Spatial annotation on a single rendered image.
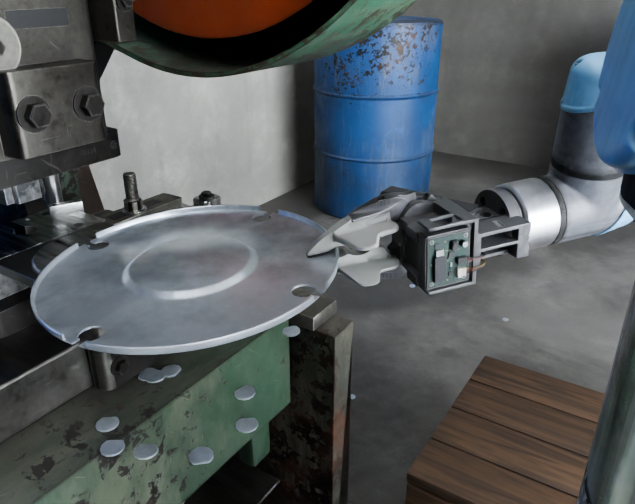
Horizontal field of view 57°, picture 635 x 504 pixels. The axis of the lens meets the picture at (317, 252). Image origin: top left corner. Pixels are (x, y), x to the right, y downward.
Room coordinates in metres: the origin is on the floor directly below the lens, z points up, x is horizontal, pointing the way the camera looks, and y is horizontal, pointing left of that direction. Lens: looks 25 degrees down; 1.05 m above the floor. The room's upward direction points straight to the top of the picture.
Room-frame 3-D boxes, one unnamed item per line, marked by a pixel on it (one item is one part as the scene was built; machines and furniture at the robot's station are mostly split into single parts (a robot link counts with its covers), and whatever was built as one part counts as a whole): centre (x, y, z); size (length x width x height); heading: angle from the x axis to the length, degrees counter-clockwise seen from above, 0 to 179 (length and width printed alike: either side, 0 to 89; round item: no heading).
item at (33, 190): (0.64, 0.34, 0.84); 0.05 x 0.03 x 0.04; 147
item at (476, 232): (0.55, -0.14, 0.81); 0.12 x 0.09 x 0.08; 109
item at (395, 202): (0.56, -0.07, 0.83); 0.09 x 0.02 x 0.05; 109
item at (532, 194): (0.59, -0.21, 0.82); 0.08 x 0.05 x 0.08; 19
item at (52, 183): (0.75, 0.35, 0.81); 0.02 x 0.02 x 0.14
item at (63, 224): (0.64, 0.34, 0.76); 0.15 x 0.09 x 0.05; 147
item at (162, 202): (0.79, 0.25, 0.76); 0.17 x 0.06 x 0.10; 147
